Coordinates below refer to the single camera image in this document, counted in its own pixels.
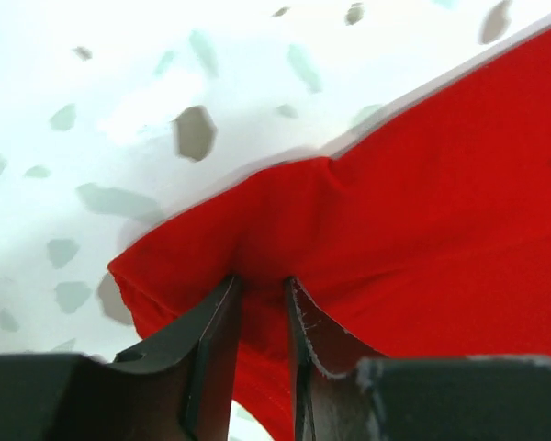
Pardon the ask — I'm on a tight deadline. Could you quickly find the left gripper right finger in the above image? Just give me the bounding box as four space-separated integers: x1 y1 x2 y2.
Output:
285 277 551 441

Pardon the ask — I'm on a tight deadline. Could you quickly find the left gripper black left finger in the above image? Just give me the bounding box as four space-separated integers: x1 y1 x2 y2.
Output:
0 277 242 441

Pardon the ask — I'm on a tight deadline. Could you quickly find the red t shirt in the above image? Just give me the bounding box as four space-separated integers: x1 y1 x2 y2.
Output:
108 29 551 440

